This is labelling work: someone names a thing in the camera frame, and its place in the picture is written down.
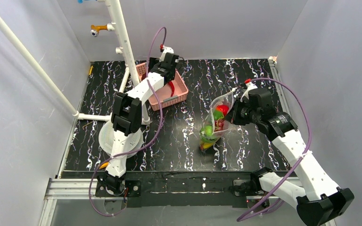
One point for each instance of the yellow toy bananas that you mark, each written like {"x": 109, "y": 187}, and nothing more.
{"x": 204, "y": 145}

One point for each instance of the red toy pepper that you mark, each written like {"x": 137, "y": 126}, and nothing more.
{"x": 223, "y": 109}

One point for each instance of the white PVC pipe frame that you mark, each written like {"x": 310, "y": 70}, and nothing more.
{"x": 42, "y": 65}

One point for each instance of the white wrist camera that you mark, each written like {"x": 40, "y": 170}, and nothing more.
{"x": 247, "y": 86}
{"x": 164, "y": 50}

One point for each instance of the green toy watermelon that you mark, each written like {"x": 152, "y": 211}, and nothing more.
{"x": 206, "y": 134}

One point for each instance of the orange toy faucet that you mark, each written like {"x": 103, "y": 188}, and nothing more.
{"x": 95, "y": 29}

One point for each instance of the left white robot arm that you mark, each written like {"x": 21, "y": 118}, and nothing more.
{"x": 127, "y": 117}

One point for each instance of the red toy chili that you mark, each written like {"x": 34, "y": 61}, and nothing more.
{"x": 172, "y": 88}

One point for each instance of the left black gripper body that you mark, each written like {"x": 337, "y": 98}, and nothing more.
{"x": 171, "y": 79}

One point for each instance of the purple toy grapes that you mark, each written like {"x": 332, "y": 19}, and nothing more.
{"x": 218, "y": 125}

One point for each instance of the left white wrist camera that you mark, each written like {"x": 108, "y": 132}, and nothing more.
{"x": 164, "y": 50}

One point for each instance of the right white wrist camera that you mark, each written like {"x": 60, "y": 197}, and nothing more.
{"x": 247, "y": 86}

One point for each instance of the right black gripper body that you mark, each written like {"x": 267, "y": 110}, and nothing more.
{"x": 234, "y": 114}

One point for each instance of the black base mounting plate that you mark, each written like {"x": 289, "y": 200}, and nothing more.
{"x": 177, "y": 188}

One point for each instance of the orange handled screwdriver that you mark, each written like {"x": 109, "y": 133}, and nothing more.
{"x": 104, "y": 165}

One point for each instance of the green toy vegetable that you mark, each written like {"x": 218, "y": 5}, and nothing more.
{"x": 217, "y": 115}

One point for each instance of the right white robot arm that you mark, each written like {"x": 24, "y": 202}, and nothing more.
{"x": 316, "y": 197}

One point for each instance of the clear polka dot zip bag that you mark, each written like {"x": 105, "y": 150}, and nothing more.
{"x": 225, "y": 99}

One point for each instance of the pink plastic basket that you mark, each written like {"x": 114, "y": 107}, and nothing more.
{"x": 181, "y": 90}

